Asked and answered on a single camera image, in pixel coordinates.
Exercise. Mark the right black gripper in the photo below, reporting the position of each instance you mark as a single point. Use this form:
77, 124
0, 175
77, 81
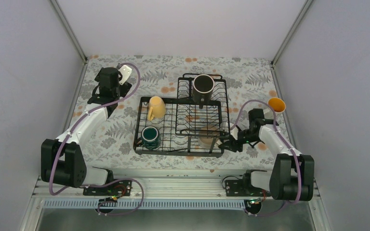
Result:
234, 146

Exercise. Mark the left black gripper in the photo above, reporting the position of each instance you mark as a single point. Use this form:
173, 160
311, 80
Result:
127, 87

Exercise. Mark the beige cream mug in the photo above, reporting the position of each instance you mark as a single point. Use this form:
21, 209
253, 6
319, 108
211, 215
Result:
206, 138

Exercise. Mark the white mug orange interior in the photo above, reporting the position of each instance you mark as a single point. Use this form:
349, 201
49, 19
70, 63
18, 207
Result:
277, 104

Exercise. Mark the black mug white rim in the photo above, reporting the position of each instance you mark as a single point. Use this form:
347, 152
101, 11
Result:
202, 89

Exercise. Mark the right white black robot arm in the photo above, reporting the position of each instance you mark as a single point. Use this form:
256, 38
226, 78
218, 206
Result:
292, 176

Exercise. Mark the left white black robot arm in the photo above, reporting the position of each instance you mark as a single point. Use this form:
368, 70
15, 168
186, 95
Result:
62, 160

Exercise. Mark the yellow mug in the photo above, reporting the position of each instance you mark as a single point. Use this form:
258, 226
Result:
156, 108

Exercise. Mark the dark green mug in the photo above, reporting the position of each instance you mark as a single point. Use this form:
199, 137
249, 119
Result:
147, 138

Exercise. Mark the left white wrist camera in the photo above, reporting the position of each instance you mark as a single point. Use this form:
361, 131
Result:
125, 74

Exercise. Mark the black wire dish rack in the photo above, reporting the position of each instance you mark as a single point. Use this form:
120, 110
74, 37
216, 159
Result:
183, 120

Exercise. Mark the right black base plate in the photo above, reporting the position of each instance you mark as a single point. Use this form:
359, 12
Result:
236, 188

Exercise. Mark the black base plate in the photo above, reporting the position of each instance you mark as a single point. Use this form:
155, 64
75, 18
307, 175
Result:
236, 188
121, 188

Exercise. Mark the aluminium mounting rail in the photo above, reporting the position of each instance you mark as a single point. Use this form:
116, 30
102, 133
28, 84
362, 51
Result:
184, 187

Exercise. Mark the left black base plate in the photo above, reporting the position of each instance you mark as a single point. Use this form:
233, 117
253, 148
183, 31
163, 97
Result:
121, 188

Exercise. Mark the left aluminium frame post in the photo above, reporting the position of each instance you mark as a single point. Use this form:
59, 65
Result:
66, 25

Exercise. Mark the aluminium frame post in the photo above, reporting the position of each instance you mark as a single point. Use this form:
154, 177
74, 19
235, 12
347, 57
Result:
299, 18
66, 25

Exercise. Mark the grey slotted cable duct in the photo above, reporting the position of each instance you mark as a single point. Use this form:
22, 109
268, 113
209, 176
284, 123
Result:
70, 203

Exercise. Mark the right aluminium frame post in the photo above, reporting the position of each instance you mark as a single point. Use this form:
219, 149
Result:
299, 18

